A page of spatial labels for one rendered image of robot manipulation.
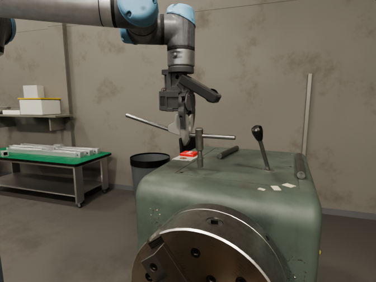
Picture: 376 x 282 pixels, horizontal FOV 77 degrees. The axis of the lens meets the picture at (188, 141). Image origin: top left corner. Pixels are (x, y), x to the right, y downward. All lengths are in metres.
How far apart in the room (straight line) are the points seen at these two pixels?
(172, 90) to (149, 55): 3.18
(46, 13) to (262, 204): 0.60
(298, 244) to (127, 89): 3.61
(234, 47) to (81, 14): 3.03
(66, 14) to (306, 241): 0.67
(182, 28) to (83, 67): 3.88
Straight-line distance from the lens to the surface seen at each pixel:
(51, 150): 4.25
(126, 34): 0.66
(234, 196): 0.60
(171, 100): 0.65
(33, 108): 4.54
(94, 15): 0.55
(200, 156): 0.67
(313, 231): 0.60
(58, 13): 0.57
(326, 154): 3.55
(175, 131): 0.66
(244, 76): 3.41
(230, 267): 0.47
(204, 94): 0.62
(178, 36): 0.65
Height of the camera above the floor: 1.47
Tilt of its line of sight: 9 degrees down
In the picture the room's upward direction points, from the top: straight up
